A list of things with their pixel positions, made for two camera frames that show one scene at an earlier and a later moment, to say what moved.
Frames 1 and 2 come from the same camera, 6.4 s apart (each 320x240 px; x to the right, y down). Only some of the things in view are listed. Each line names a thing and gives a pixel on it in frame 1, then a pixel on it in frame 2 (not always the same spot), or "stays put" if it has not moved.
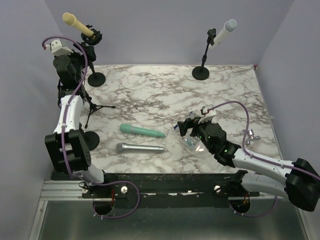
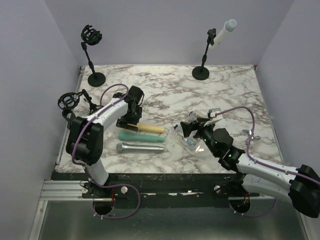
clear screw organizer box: x=192 y=142 stays put
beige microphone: x=70 y=19 -> x=148 y=128
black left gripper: x=89 y=50 -> x=122 y=123
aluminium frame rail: x=61 y=190 stays put
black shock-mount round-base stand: x=98 y=79 stays put
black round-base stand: x=201 y=73 stays put
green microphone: x=128 y=128 -> x=126 y=136
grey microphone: x=123 y=147 stays put
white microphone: x=230 y=26 stays put
